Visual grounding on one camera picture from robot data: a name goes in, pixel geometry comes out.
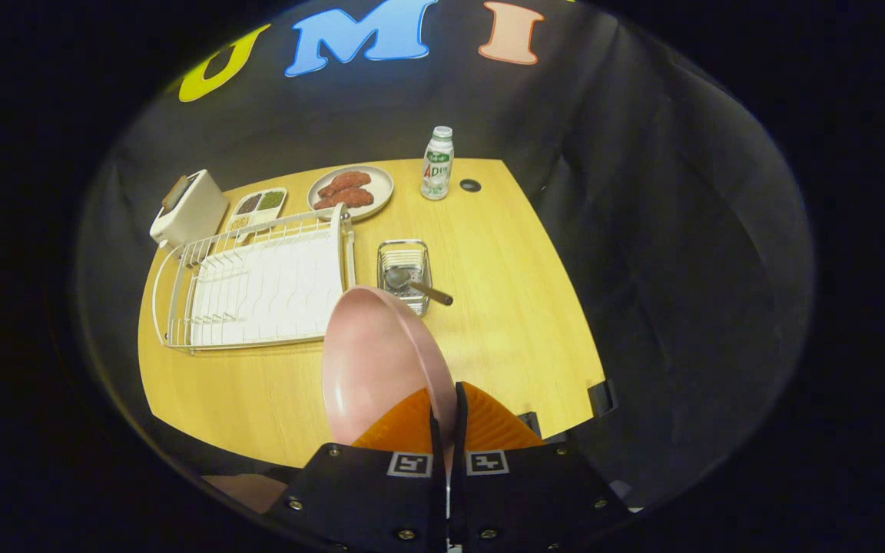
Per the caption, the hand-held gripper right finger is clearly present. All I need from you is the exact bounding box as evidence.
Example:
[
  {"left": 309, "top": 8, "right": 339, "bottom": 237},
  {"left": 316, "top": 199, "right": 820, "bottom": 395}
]
[{"left": 450, "top": 380, "right": 633, "bottom": 553}]

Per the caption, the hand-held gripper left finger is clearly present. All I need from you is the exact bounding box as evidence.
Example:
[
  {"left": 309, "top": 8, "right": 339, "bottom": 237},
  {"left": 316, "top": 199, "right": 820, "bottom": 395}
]
[{"left": 262, "top": 386, "right": 446, "bottom": 553}]

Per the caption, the pink plate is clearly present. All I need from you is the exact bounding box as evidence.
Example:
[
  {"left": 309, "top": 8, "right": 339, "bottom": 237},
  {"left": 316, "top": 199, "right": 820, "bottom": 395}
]
[{"left": 321, "top": 286, "right": 459, "bottom": 481}]

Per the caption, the dark-handled metal spoon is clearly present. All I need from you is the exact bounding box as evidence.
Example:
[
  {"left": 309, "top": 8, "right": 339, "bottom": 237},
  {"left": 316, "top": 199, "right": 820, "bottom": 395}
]
[{"left": 384, "top": 267, "right": 455, "bottom": 306}]

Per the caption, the metal wire basket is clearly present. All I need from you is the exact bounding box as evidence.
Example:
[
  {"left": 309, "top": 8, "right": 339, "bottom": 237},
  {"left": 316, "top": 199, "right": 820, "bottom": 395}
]
[{"left": 376, "top": 240, "right": 433, "bottom": 317}]

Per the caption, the white dish rack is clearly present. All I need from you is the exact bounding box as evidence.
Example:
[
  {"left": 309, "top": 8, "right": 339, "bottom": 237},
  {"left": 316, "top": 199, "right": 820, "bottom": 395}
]
[{"left": 151, "top": 203, "right": 357, "bottom": 355}]

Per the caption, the beige plate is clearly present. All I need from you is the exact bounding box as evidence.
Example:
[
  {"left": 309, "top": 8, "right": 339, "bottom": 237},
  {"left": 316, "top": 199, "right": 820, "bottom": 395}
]
[{"left": 307, "top": 164, "right": 395, "bottom": 224}]

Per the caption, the red meat piece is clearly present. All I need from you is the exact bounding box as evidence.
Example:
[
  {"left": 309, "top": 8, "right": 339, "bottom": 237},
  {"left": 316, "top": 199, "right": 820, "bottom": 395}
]
[
  {"left": 313, "top": 187, "right": 375, "bottom": 210},
  {"left": 317, "top": 171, "right": 373, "bottom": 197}
]

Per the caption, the black backdrop cloth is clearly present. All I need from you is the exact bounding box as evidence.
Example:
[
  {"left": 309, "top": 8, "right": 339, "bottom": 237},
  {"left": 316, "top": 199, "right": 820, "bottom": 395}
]
[{"left": 78, "top": 0, "right": 816, "bottom": 508}]

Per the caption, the white drink bottle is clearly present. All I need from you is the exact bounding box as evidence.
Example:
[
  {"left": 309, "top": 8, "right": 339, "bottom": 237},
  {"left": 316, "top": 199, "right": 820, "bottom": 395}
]
[{"left": 420, "top": 126, "right": 455, "bottom": 201}]

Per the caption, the white divided spice tray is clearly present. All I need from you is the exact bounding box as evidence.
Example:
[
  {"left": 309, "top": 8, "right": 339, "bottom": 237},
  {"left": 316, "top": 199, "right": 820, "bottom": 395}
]
[{"left": 225, "top": 187, "right": 288, "bottom": 235}]

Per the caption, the white toaster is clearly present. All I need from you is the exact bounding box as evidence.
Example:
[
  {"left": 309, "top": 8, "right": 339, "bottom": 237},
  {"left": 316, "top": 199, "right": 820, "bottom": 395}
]
[{"left": 150, "top": 169, "right": 230, "bottom": 250}]

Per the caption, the toast slice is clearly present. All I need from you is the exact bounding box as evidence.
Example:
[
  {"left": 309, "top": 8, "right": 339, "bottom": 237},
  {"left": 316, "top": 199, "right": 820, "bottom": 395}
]
[{"left": 161, "top": 174, "right": 191, "bottom": 212}]

